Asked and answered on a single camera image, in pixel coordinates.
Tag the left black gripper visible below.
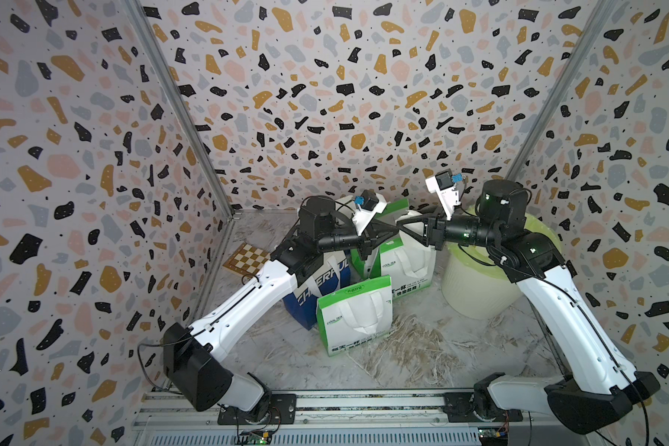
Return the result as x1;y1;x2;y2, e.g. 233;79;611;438
317;222;401;264

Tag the green white bag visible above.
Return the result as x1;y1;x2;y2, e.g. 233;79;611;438
316;276;393;357
369;222;437;299
350;198;410;280

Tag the right corner aluminium post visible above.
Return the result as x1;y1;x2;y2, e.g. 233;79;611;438
505;0;615;181

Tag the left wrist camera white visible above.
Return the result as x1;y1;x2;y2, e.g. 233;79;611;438
351;190;388;236

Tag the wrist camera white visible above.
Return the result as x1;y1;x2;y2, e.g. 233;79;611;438
425;169;463;220
351;190;388;236

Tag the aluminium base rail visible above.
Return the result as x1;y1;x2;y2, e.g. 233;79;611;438
127;388;609;446

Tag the white trash bin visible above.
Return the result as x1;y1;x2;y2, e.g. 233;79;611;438
442;243;523;320

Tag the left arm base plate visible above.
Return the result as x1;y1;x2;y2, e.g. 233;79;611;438
217;393;297;429

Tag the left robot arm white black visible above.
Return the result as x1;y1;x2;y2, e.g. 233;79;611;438
159;191;396;421

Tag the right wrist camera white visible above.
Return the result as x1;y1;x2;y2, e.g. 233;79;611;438
425;169;463;220

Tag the corner aluminium post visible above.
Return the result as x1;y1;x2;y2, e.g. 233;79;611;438
119;0;236;216
505;0;615;181

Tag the yellow-green bin liner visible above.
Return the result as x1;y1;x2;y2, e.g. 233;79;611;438
446;214;566;284

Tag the front blue white bag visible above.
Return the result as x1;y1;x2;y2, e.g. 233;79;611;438
282;251;351;330

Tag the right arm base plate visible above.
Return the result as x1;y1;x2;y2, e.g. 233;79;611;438
443;391;524;423

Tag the left corner aluminium post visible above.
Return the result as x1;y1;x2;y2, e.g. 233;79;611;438
119;0;236;216

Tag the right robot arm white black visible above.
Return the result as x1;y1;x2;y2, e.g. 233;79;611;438
397;171;661;435

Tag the wooden chessboard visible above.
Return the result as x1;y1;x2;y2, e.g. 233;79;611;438
223;243;269;276

